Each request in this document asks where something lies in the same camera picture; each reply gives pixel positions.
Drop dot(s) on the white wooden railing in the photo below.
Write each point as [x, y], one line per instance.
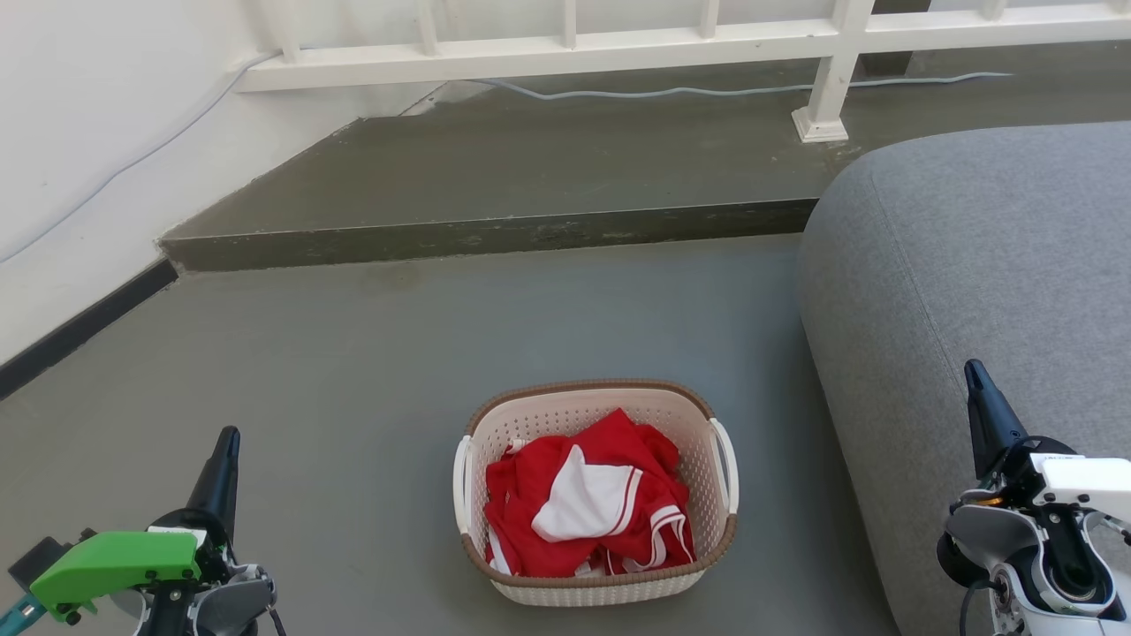
[565, 44]

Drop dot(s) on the cream perforated plastic laundry basket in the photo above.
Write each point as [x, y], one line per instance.
[601, 402]

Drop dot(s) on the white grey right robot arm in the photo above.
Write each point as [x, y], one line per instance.
[1034, 565]

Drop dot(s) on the black skirting board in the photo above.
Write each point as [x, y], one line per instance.
[79, 329]

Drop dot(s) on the grey fabric sofa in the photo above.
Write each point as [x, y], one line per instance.
[990, 265]

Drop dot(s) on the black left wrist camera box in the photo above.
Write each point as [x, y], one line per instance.
[40, 555]

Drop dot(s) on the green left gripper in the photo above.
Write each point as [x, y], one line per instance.
[115, 561]

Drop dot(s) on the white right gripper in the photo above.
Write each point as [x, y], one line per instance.
[1082, 477]

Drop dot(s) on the red and white garment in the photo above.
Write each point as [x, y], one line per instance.
[588, 503]

